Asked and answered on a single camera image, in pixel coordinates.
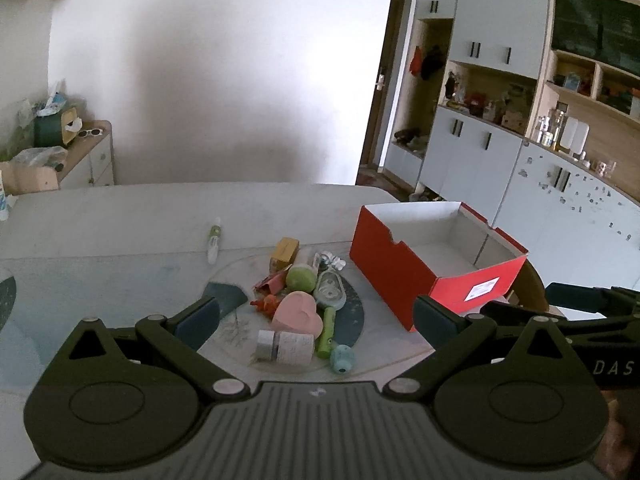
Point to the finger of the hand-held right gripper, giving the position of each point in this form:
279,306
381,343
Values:
520,312
590,299

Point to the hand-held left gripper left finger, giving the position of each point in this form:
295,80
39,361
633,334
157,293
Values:
197,322

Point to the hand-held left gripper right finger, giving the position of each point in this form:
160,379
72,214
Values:
435,322

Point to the small orange toy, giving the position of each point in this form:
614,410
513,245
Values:
267,305

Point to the white and green tube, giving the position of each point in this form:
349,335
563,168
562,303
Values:
214,245

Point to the red paper piece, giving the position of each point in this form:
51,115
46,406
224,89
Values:
270,284

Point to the red cardboard box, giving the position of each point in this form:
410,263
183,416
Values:
380,260

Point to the white bottle with silver cap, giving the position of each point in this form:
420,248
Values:
290,347

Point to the small teal toy figure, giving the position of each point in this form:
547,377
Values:
342,357

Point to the pink heart-shaped box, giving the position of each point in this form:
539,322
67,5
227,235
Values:
297,312

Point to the green ball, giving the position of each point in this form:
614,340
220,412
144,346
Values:
300,279

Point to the wooden chair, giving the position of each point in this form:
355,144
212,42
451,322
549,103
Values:
534,285

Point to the round patterned glass placemat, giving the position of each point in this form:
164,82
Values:
240,335
6,295

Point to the small yellow box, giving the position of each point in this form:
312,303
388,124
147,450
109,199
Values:
284,252

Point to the white plastic bottle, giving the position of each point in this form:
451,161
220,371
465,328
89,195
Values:
575,135

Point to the white sideboard with wooden top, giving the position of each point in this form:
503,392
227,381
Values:
90,160

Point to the brown door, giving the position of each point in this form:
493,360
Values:
372,130

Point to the white sunglasses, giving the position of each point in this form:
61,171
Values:
89,133

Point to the beige cardboard box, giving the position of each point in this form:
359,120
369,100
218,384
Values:
30,177

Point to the white and teal packet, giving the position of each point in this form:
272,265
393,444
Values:
4,200

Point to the clear plastic bag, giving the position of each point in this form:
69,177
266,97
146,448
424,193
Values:
40,156

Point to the teal tissue box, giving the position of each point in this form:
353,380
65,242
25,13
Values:
52,127

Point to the dark hanging garment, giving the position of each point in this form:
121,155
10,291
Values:
431,62

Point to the red hanging garment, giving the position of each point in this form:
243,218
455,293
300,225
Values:
416,60

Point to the white wall cabinet unit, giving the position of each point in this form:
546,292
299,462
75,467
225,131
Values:
550,200

